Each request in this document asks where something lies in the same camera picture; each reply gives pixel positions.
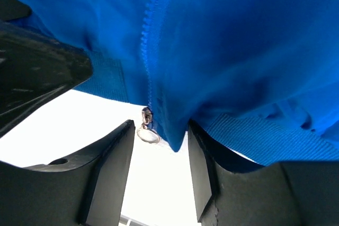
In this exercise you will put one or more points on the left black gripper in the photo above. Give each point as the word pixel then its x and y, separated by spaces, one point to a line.
pixel 34 69

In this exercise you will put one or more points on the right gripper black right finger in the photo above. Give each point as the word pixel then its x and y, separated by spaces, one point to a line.
pixel 231 190

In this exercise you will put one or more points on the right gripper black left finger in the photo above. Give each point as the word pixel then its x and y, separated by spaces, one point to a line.
pixel 84 188

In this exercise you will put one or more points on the blue white red jacket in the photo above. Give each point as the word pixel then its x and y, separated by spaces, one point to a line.
pixel 259 76

